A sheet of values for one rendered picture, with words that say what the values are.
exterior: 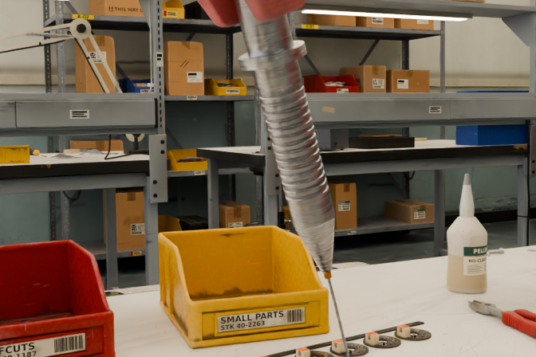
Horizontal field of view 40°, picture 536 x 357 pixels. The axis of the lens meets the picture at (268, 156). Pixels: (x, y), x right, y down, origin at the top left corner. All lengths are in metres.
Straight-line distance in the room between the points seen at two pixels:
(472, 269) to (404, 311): 0.09
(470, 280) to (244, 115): 4.38
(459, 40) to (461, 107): 2.83
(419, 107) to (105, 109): 1.27
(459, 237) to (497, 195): 5.62
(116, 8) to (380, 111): 1.85
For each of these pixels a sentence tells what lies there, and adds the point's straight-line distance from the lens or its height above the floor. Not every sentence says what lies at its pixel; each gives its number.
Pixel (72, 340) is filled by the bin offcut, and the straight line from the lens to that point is 0.48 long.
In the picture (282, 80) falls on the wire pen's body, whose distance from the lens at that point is 0.17.
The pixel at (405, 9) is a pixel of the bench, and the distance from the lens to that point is 3.28.
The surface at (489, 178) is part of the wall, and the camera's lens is 6.18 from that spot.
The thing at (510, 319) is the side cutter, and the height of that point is 0.76.
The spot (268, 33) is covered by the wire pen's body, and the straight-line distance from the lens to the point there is 0.17.
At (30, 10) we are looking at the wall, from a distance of 4.65.
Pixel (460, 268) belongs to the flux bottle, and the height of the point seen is 0.77.
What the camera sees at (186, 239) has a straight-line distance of 0.60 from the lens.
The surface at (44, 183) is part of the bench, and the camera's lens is 2.54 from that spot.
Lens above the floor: 0.90
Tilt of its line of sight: 3 degrees down
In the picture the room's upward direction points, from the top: 1 degrees counter-clockwise
